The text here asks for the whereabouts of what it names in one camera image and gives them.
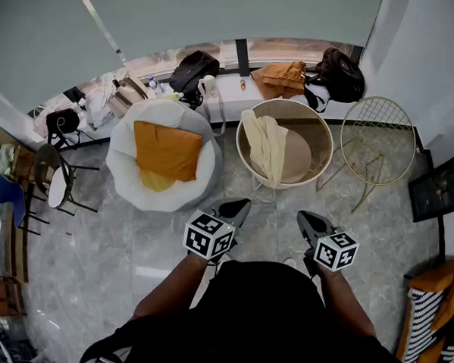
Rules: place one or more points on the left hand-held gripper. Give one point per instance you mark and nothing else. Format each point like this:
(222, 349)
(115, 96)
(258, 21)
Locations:
(209, 235)

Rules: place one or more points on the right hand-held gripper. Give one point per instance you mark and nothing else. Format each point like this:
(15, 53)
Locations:
(335, 251)

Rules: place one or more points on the cream clothes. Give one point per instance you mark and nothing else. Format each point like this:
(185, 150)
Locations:
(265, 148)

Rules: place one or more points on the orange garment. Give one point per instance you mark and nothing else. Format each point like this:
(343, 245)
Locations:
(282, 77)

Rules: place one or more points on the person's right forearm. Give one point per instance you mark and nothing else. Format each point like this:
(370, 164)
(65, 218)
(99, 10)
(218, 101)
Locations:
(345, 303)

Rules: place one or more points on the person's left forearm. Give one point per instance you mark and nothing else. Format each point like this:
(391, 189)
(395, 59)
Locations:
(172, 286)

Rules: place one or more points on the person's right white shoe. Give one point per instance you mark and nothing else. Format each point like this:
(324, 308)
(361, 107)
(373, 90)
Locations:
(289, 262)

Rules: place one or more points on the yellow seat cushion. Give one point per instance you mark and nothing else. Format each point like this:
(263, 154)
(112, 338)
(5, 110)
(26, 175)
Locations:
(157, 182)

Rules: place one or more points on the person's black clothing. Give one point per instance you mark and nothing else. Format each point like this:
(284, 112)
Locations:
(238, 320)

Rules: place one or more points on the orange cushion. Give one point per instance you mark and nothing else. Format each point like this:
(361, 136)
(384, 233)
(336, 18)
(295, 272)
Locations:
(168, 149)

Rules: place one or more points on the orange armchair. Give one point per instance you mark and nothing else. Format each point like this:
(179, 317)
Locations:
(437, 276)

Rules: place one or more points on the white petal floor chair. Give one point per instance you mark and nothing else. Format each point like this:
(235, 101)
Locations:
(124, 171)

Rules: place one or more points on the black white striped blanket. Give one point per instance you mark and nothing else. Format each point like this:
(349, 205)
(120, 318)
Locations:
(424, 318)

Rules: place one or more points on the small yellow-green bottle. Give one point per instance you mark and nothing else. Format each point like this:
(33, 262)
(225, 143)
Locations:
(175, 96)

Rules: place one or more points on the small orange object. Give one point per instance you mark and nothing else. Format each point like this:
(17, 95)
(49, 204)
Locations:
(242, 85)

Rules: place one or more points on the clear plastic water bottle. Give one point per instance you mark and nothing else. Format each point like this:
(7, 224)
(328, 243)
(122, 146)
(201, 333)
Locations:
(155, 87)

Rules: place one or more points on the wicker chair white seat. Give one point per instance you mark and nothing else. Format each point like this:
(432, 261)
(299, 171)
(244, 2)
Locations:
(58, 186)

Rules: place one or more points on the beige tote bag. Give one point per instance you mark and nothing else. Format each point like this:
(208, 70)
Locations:
(127, 95)

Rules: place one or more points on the black backpack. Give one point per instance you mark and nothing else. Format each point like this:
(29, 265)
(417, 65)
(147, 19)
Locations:
(192, 70)

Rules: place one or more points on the white plastic bag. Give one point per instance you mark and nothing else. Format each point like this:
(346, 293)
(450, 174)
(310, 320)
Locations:
(98, 108)

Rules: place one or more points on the dark brown backpack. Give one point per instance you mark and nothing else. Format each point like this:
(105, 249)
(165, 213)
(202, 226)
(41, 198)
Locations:
(343, 76)

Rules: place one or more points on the black handbag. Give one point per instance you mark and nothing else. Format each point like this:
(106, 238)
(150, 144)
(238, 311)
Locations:
(60, 121)

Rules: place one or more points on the wooden shelf unit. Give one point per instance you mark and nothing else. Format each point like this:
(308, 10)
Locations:
(18, 256)

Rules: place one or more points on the blue chair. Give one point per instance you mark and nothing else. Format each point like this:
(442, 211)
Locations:
(9, 194)

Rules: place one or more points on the light green cloth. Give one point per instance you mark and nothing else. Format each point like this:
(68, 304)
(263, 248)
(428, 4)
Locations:
(6, 160)

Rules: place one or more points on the grey roller blind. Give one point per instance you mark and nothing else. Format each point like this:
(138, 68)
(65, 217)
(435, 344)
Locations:
(34, 43)
(241, 13)

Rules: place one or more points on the black window post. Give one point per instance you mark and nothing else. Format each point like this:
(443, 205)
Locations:
(242, 58)

